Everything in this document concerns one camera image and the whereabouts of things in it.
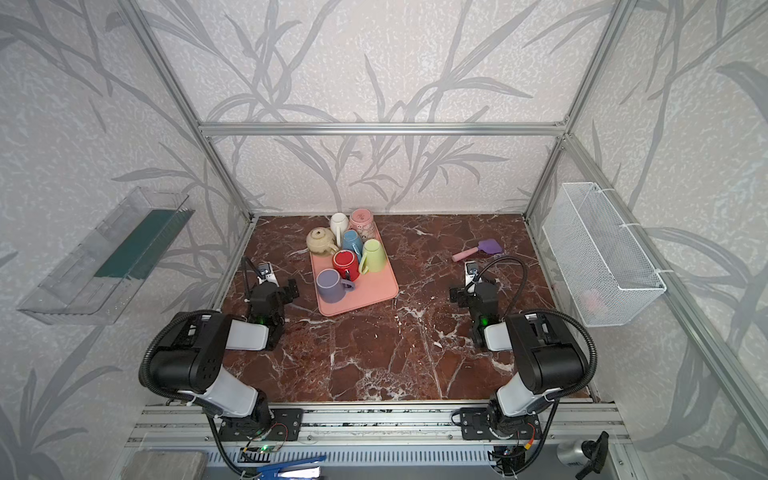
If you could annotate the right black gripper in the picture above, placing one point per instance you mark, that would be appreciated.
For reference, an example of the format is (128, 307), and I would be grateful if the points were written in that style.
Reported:
(468, 294)

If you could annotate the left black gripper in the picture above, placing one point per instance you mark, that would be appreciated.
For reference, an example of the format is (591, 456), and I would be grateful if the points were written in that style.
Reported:
(279, 293)

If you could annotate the lavender purple mug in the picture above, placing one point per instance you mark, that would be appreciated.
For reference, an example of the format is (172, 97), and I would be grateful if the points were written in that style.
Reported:
(331, 287)

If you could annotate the red mug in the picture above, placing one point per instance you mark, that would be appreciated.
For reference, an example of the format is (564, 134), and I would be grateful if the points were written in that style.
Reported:
(346, 263)

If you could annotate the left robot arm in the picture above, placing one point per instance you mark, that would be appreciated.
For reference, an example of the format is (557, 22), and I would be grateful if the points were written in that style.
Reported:
(185, 360)

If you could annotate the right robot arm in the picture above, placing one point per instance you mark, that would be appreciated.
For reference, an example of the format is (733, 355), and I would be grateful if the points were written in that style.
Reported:
(554, 354)

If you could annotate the beige speckled round mug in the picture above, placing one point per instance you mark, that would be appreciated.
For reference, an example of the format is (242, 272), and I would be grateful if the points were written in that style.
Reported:
(321, 242)

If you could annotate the blue dotted mug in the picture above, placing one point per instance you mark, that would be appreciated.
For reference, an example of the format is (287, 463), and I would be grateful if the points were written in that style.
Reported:
(352, 241)

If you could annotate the white mug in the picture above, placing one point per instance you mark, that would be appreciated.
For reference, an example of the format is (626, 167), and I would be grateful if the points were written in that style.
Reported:
(339, 224)

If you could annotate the light green mug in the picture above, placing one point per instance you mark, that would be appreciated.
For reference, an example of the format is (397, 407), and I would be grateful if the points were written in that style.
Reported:
(374, 258)

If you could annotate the pink patterned mug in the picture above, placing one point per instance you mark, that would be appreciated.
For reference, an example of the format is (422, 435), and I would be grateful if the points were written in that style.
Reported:
(362, 221)

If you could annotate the purple pink spatula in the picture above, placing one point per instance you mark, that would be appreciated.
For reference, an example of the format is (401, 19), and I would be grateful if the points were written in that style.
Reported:
(487, 246)

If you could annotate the pink plastic tray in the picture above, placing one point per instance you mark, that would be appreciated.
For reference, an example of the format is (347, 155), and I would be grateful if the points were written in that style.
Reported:
(370, 288)

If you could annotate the black clamp knob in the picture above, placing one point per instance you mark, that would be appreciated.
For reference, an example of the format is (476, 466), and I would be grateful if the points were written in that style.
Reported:
(589, 455)

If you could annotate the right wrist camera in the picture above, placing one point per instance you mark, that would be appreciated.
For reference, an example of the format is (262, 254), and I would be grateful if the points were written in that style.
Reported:
(471, 270)

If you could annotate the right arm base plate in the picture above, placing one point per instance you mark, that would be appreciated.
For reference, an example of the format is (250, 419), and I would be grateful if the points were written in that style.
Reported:
(487, 424)

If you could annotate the white wire basket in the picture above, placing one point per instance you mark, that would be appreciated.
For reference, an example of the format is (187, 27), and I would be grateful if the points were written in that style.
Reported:
(607, 273)

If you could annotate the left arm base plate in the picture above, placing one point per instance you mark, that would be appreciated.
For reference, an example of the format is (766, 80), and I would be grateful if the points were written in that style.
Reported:
(281, 424)

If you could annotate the aluminium front rail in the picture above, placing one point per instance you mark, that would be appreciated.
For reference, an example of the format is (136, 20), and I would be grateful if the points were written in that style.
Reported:
(342, 433)

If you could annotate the clear plastic wall shelf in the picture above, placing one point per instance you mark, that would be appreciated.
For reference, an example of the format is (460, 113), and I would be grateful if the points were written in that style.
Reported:
(95, 282)

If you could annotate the blue handled tool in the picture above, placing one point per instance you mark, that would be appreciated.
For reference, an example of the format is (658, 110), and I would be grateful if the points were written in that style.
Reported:
(302, 469)

